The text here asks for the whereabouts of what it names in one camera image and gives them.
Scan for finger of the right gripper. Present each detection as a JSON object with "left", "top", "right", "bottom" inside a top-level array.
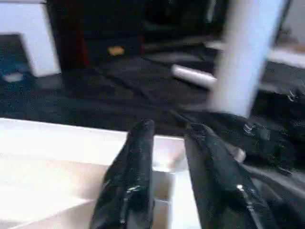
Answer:
[{"left": 204, "top": 112, "right": 249, "bottom": 131}]

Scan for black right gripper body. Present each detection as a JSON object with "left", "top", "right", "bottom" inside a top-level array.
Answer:
[{"left": 240, "top": 123, "right": 296, "bottom": 173}]

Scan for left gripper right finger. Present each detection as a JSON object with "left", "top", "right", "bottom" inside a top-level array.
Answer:
[{"left": 184, "top": 124, "right": 280, "bottom": 229}]

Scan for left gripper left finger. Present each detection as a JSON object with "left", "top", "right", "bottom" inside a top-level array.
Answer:
[{"left": 89, "top": 119, "right": 156, "bottom": 229}]

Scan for white plastic table top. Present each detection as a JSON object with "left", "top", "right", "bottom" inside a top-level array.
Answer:
[{"left": 0, "top": 118, "right": 201, "bottom": 229}]

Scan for black mat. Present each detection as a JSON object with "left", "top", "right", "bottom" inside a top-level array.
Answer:
[{"left": 0, "top": 33, "right": 305, "bottom": 229}]

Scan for white flat board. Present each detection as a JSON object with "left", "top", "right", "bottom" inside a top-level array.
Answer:
[{"left": 266, "top": 49, "right": 305, "bottom": 67}]

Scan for small yellow label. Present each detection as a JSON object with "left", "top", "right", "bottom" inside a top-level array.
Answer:
[{"left": 107, "top": 46, "right": 124, "bottom": 56}]

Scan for dark tall cabinet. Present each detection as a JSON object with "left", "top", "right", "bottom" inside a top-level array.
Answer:
[{"left": 46, "top": 0, "right": 143, "bottom": 70}]

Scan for white candle cup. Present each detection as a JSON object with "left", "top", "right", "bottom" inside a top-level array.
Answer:
[{"left": 3, "top": 73, "right": 23, "bottom": 83}]

